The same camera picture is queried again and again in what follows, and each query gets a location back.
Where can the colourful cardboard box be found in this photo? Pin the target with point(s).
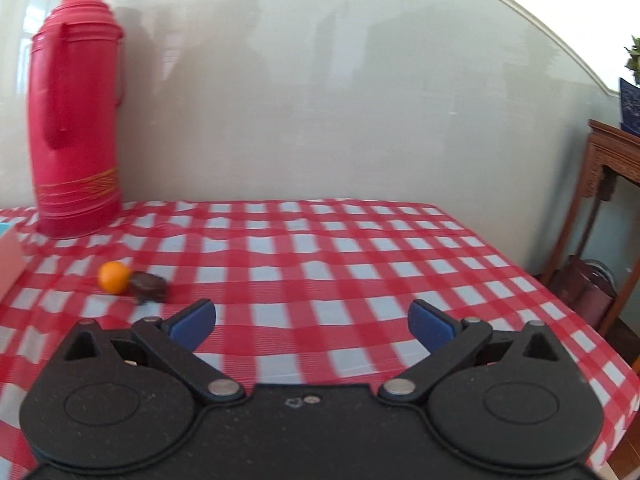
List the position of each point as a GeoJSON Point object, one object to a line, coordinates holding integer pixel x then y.
{"type": "Point", "coordinates": [9, 260]}

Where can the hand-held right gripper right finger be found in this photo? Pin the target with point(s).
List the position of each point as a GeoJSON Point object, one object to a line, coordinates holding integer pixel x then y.
{"type": "Point", "coordinates": [430, 327]}

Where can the dark red bag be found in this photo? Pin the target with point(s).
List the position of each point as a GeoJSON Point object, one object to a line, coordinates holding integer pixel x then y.
{"type": "Point", "coordinates": [585, 290]}

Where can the red thermos flask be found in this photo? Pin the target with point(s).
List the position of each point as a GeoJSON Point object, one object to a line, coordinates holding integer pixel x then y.
{"type": "Point", "coordinates": [75, 135]}

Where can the orange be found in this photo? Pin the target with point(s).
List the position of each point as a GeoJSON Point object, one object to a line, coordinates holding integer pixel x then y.
{"type": "Point", "coordinates": [114, 277]}

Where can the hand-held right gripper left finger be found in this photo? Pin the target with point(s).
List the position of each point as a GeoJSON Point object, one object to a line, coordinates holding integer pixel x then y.
{"type": "Point", "coordinates": [192, 327]}

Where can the carved wooden side table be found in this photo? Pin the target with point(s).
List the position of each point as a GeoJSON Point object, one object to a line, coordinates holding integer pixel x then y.
{"type": "Point", "coordinates": [607, 160]}

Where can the green plant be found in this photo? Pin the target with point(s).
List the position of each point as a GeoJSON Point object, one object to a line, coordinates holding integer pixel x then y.
{"type": "Point", "coordinates": [635, 60]}

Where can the dark mangosteen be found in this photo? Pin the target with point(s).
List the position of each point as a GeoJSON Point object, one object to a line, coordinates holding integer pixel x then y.
{"type": "Point", "coordinates": [148, 287]}

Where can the red checkered tablecloth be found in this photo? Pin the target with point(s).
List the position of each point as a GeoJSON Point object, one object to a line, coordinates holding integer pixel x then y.
{"type": "Point", "coordinates": [325, 270]}

